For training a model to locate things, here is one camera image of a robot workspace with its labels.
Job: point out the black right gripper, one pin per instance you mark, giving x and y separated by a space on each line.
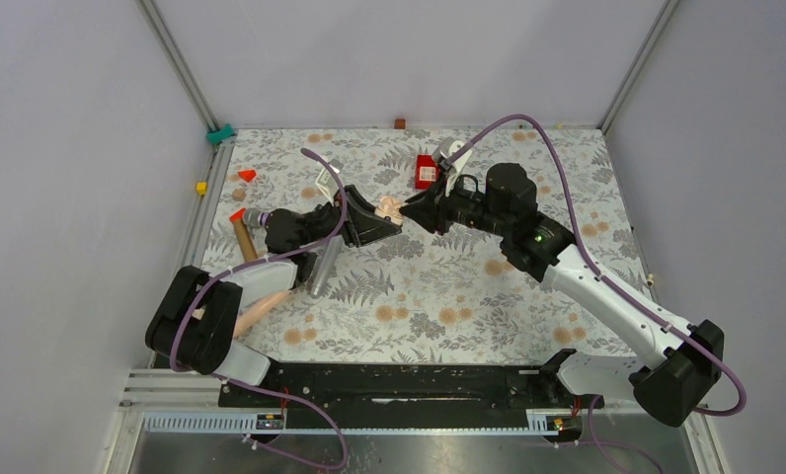
431 209

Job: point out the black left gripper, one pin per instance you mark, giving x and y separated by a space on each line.
361 225

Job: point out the beige earbud charging case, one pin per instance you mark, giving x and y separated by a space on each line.
388 208

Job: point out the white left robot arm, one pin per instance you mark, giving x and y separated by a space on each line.
195 323

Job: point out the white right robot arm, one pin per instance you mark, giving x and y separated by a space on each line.
674 363

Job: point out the red box with label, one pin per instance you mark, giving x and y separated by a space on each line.
426 172

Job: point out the floral table mat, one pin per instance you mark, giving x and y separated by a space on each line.
417 297

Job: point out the purple glitter microphone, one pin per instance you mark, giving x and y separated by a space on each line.
254 218

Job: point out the gold brown microphone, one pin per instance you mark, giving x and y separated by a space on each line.
245 241

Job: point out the pink microphone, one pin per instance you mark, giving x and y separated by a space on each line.
258 311

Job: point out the red block near microphones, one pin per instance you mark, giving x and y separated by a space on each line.
238 215

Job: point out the red wedge block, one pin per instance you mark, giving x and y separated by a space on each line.
247 175

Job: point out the teal block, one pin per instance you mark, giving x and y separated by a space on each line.
216 137

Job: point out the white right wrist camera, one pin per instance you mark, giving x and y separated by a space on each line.
451 158

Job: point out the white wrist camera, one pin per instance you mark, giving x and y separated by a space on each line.
451 158
326 184

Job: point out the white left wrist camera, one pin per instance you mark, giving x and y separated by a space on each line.
326 184

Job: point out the aluminium corner rail left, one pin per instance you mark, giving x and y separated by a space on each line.
186 117

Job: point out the aluminium corner rail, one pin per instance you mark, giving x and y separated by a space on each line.
638 64
186 117

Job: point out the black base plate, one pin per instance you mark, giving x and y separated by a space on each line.
331 390

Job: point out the white slotted cable duct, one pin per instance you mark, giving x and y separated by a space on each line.
298 422

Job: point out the aluminium corner rail right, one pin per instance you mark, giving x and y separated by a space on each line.
638 64

